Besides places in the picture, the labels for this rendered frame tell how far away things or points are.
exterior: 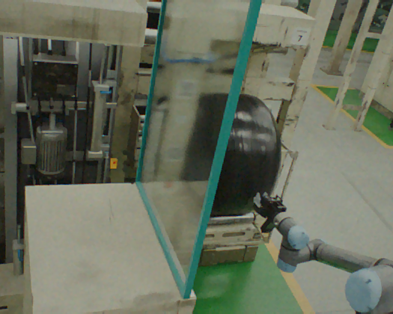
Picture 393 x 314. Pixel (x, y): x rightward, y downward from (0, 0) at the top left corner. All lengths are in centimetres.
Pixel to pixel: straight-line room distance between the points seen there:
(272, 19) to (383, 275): 122
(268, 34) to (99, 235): 126
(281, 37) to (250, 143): 58
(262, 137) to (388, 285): 78
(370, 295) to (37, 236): 96
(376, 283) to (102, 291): 78
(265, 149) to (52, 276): 105
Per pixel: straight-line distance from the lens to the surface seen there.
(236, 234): 228
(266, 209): 188
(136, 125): 235
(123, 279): 128
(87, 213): 148
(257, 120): 199
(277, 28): 224
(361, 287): 152
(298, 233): 173
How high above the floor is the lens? 215
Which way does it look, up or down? 28 degrees down
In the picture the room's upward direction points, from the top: 12 degrees clockwise
